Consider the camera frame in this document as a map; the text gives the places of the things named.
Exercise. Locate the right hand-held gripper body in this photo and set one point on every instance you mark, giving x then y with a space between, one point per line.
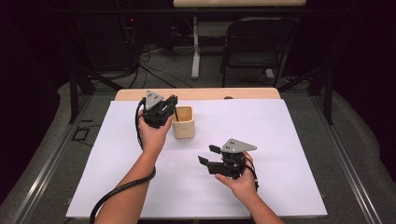
232 165

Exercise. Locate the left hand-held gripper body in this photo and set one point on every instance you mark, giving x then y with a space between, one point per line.
155 113

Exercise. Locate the thin black pen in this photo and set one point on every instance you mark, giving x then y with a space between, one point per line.
176 114

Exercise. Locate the cream square cup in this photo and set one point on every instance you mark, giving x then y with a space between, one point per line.
183 127

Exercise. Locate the person's left hand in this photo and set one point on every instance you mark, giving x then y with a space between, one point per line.
152 138

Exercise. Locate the person's right hand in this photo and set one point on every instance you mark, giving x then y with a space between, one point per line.
244 186

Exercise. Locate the white table cover sheet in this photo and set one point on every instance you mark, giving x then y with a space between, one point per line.
218 186

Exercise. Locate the white desk leg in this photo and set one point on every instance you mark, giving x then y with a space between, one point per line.
195 46

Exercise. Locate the dark equipment cabinet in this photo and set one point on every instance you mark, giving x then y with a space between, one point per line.
109 40

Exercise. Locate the black folding chair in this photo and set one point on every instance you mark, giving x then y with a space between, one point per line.
258 46

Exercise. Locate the black metal frame stand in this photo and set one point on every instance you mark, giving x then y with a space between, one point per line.
76 93
327 93

